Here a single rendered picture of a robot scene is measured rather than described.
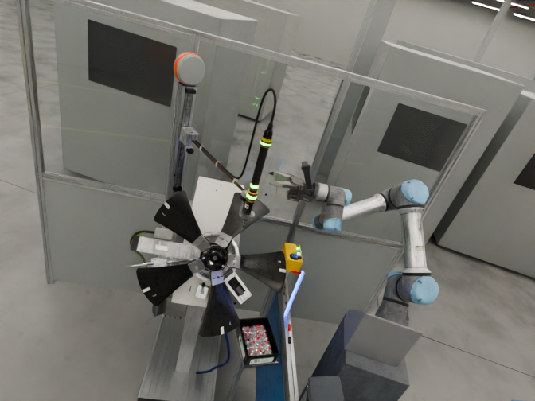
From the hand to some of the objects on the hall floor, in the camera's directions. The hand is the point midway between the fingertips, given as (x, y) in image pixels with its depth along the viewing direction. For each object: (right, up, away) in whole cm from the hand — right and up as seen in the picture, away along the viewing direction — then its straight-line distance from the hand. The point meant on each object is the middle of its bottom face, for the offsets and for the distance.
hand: (271, 177), depth 140 cm
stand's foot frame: (-61, -124, +97) cm, 169 cm away
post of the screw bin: (-30, -147, +75) cm, 168 cm away
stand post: (-60, -129, +89) cm, 168 cm away
